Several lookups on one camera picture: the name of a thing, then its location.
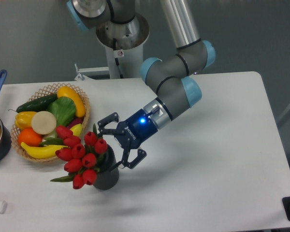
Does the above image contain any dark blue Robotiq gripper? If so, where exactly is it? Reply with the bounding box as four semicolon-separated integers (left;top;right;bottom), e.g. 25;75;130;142
97;108;159;170

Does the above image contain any red tulip bouquet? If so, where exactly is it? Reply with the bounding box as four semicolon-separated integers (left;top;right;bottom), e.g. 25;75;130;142
51;125;108;189

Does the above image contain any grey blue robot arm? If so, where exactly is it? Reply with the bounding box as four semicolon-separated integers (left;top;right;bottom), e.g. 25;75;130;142
67;0;216;169

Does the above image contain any dark grey ribbed vase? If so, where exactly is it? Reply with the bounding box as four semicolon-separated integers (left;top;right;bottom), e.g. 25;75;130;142
93;145;119;190

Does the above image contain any purple plastic eggplant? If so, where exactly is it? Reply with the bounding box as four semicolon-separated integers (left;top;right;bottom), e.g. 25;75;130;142
66;117;83;129

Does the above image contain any green plastic bok choy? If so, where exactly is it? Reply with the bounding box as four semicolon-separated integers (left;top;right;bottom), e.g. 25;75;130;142
43;97;76;140

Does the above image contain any yellow plastic banana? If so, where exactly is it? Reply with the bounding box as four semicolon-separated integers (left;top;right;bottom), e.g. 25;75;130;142
20;123;83;160

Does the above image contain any yellow plastic squash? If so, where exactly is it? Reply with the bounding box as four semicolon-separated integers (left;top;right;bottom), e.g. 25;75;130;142
57;86;86;117

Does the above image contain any beige round onion slice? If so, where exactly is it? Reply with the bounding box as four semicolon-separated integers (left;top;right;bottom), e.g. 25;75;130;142
31;111;57;135

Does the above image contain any green plastic cucumber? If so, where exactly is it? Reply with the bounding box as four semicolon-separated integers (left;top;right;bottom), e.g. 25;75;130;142
9;94;58;113

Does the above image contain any orange plastic orange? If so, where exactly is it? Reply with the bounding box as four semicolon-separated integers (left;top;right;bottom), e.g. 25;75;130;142
17;128;43;146

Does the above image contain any yellow plastic bell pepper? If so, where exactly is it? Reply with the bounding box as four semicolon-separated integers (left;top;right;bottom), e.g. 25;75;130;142
14;111;37;130

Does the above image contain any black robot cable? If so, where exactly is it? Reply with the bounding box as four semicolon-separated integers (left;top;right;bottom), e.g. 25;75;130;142
112;38;124;79

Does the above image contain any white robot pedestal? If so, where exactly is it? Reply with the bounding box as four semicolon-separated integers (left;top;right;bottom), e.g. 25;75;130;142
74;14;150;81

